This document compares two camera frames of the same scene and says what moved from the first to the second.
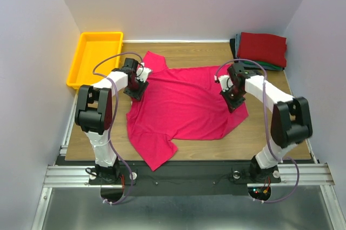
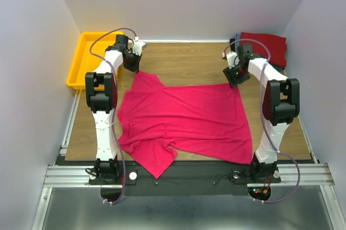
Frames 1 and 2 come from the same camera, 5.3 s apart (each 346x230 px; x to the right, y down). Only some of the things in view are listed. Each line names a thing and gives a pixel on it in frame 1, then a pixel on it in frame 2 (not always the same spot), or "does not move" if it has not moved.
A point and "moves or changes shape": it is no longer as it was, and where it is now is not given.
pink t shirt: (178, 102) moves or changes shape
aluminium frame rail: (59, 172) does not move
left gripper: (138, 94) to (135, 67)
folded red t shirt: (263, 47) does not move
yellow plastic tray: (92, 48) does not move
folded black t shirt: (232, 43) does not move
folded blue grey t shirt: (237, 42) does not move
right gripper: (232, 105) to (228, 73)
